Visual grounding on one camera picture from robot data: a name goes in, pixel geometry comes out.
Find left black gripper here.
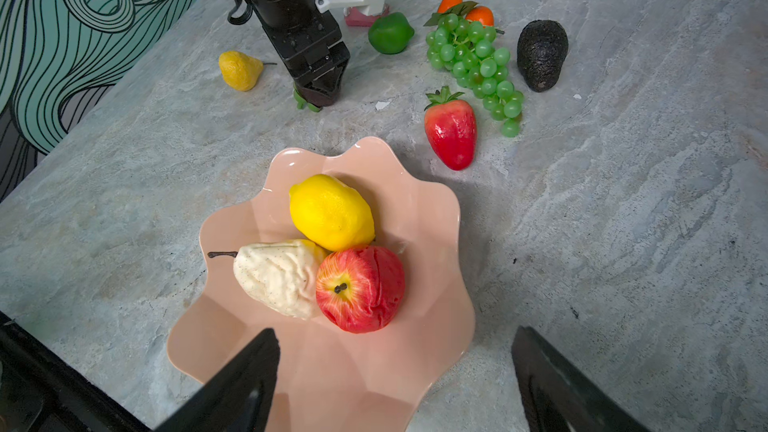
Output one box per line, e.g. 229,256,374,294
252,0,349,107

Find red fake apple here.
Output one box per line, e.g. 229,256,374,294
316,245,406,334

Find dark fake avocado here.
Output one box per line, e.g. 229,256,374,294
517,20,569,92

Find green fake grape bunch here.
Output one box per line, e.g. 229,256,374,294
426,0,524,138

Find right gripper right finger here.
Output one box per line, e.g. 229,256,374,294
511,326,647,431

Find yellow fake lemon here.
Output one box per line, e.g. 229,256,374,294
289,174,375,252

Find cream fake pear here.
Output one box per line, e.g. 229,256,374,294
207,239,327,320

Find white rabbit figurine pink base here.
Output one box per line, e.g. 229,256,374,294
344,6,389,28

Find small yellow fake pear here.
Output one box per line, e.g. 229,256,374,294
218,50,276,92

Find green fake lime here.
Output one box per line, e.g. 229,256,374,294
368,12,415,55

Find red fake strawberry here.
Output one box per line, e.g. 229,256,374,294
424,86,477,171

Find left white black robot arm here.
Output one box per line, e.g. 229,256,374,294
227,0,350,107

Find pink scalloped fruit bowl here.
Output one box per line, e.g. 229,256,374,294
167,137,475,431

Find dark purple fake mangosteen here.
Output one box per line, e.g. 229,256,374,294
293,89,322,113

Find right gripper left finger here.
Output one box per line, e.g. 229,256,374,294
157,328,280,432

